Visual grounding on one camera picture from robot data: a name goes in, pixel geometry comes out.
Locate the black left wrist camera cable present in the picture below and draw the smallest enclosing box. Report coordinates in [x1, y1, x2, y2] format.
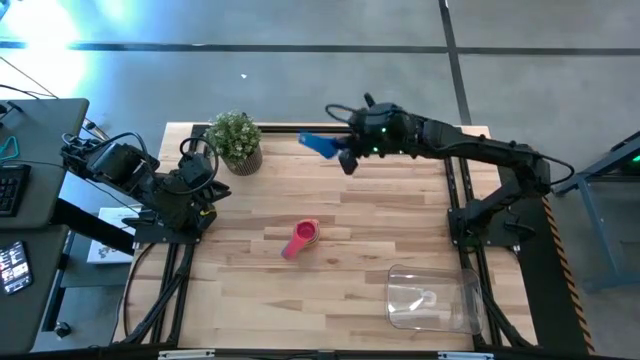
[179, 135, 220, 196]

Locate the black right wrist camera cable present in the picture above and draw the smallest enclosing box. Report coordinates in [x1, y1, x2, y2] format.
[324, 103, 364, 125]

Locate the blue-grey metal cart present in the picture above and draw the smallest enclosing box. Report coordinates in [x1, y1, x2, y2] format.
[552, 130, 640, 291]

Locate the black tablet with lit screen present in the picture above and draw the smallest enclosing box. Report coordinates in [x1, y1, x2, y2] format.
[0, 240, 34, 296]

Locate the white printed booklet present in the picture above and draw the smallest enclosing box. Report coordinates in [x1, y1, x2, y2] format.
[87, 207, 146, 265]

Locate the grey desk with keyboard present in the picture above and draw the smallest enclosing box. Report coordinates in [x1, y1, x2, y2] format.
[0, 98, 90, 231]

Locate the clear plastic basket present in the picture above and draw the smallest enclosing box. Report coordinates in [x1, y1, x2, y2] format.
[385, 263, 485, 335]

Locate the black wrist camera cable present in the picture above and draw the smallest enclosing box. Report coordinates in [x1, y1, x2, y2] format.
[324, 103, 364, 125]
[179, 135, 220, 196]

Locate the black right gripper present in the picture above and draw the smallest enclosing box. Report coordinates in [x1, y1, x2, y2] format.
[338, 102, 419, 176]

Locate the red measuring cup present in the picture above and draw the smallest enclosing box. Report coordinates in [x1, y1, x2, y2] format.
[280, 219, 319, 260]

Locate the medium blue measuring cup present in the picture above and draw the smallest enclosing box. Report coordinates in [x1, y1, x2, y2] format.
[298, 131, 346, 160]

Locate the black keyboard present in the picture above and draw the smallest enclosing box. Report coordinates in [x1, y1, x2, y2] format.
[0, 163, 32, 218]

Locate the grey desk with tablet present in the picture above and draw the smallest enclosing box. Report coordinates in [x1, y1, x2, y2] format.
[0, 224, 71, 354]

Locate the teal plastic hook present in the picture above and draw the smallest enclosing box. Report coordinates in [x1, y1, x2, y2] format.
[0, 135, 20, 162]

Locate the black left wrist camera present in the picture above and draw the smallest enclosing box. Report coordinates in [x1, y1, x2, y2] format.
[178, 152, 216, 187]

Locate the potted plant with ribbed pot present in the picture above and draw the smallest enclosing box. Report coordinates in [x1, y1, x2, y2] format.
[204, 110, 264, 177]

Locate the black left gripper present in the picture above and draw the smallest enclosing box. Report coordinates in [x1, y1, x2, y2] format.
[167, 177, 233, 224]

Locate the black mat with hazard stripe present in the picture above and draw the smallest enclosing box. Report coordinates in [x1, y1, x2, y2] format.
[514, 164, 597, 356]

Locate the white frame bracket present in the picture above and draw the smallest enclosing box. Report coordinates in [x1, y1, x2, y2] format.
[438, 351, 494, 360]
[158, 349, 216, 360]

